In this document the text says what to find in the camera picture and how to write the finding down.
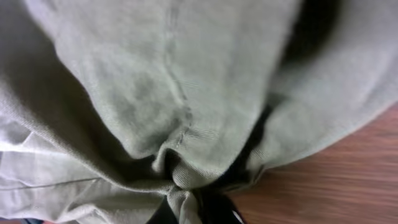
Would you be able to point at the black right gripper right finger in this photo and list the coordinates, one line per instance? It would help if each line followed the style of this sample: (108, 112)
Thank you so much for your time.
(217, 208)

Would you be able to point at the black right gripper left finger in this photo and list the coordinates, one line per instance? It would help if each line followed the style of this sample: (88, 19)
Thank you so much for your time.
(163, 215)

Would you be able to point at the khaki cargo shorts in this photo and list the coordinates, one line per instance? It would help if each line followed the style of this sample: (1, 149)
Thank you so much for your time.
(107, 106)

